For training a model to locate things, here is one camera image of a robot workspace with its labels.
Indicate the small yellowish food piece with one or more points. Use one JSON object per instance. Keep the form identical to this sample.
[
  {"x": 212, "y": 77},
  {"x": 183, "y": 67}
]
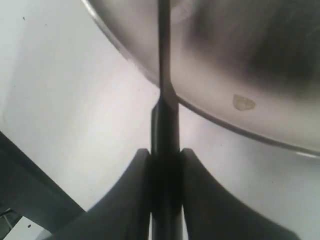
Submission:
[{"x": 242, "y": 103}]

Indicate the round stainless steel plate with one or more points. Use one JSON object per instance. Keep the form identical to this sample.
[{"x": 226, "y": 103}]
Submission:
[{"x": 265, "y": 50}]

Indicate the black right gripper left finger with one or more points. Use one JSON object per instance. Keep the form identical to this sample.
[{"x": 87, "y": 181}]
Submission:
[{"x": 123, "y": 213}]

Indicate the black kitchen knife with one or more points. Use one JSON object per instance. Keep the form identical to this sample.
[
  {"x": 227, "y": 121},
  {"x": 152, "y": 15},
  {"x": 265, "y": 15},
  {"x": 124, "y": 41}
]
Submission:
[{"x": 165, "y": 141}]

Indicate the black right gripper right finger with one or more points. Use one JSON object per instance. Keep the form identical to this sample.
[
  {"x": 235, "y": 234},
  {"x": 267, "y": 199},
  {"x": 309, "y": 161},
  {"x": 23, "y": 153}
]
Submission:
[{"x": 212, "y": 213}]

